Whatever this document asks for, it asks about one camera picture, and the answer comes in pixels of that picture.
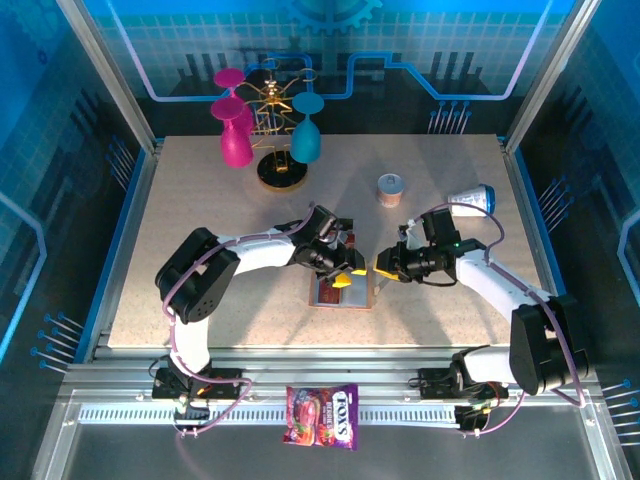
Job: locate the white cup with blue lid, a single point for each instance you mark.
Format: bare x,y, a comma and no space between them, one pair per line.
472,197

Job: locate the black vip credit card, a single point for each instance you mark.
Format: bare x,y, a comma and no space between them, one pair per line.
347,221

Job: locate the aluminium frame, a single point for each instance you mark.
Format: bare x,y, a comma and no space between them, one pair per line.
325,372

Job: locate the tan leather card holder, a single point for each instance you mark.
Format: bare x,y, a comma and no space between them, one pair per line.
359,296

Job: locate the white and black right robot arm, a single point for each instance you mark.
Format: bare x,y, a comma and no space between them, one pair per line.
547,350

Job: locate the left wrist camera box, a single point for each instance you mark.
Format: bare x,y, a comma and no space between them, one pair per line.
326,224

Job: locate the small tin can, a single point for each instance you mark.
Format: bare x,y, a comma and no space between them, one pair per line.
389,192

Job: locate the Fox's candy bag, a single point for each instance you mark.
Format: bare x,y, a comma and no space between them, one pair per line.
320,415

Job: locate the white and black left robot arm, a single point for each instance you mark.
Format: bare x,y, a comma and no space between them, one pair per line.
197,280

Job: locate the blue wine glass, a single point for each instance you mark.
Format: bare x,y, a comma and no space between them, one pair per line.
305,142

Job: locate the small pink wine glass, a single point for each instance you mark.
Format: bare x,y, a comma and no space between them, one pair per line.
229,77

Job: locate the large pink wine glass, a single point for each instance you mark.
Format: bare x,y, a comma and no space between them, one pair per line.
237,147

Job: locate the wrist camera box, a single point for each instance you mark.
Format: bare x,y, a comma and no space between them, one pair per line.
326,224
440,227

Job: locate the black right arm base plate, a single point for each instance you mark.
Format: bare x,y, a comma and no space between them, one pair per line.
432,382

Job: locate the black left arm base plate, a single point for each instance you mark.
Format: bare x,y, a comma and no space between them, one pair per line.
225,382

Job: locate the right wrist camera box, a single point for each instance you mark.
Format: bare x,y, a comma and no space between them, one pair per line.
440,227

